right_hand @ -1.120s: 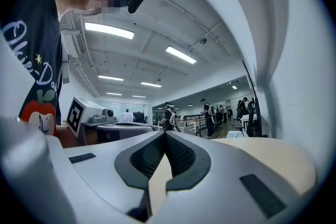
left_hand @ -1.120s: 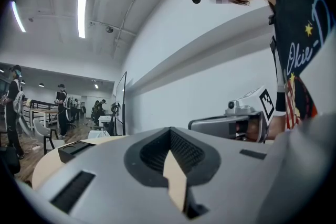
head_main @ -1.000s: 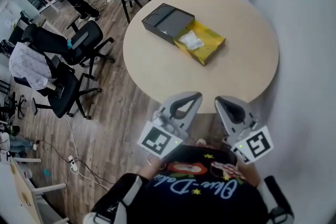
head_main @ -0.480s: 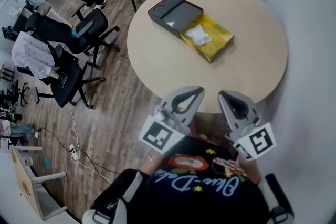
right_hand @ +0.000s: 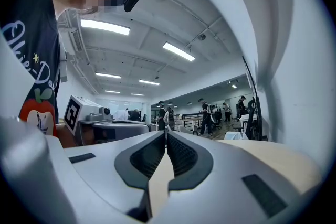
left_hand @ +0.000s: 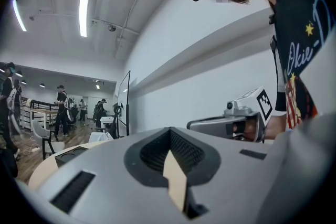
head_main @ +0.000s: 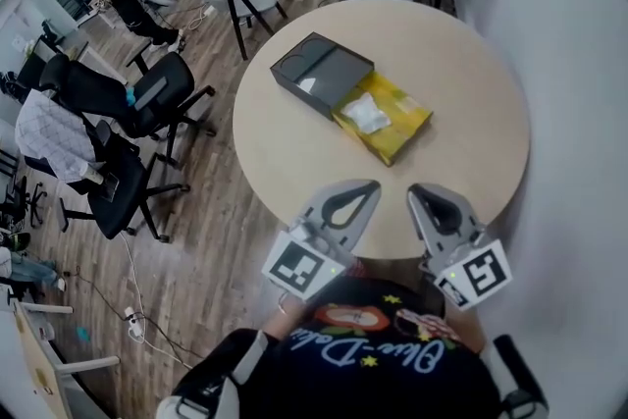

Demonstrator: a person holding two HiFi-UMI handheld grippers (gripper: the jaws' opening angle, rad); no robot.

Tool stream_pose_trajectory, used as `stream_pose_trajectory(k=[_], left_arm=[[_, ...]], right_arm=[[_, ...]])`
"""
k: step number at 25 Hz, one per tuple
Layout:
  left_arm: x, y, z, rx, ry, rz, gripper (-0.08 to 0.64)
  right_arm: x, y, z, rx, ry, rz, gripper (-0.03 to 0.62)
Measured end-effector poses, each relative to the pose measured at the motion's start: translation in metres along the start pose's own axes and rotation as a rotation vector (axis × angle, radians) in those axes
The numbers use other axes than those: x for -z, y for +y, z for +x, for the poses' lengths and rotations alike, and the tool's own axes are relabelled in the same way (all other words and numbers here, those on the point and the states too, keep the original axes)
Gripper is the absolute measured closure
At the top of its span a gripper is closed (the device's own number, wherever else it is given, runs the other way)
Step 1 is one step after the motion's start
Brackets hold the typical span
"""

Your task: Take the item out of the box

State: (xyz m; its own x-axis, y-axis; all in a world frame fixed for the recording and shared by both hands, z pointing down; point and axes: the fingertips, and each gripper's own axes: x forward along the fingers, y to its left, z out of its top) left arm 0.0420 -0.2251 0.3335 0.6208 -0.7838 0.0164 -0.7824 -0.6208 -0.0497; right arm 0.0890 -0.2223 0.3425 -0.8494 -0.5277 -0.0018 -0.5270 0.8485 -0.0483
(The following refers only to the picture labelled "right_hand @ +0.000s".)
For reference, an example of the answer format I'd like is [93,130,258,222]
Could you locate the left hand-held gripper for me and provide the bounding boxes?
[64,95,152,146]

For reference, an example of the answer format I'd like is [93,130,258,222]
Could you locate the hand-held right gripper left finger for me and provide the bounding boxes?
[46,130,167,224]

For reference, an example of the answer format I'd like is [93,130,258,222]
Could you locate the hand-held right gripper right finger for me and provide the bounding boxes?
[152,131,304,224]

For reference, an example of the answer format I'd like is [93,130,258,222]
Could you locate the chair with white cover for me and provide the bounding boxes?
[224,131,249,141]

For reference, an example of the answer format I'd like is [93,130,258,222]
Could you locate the white side desk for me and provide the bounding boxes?
[239,113,257,137]

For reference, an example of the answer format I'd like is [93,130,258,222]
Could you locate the black monitor on stand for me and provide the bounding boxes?
[241,56,264,141]

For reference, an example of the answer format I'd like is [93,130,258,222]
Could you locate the ceiling air vent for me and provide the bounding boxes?
[71,30,85,52]

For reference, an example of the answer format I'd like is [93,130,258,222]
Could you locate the person in dark printed shirt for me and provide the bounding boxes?
[0,0,61,137]

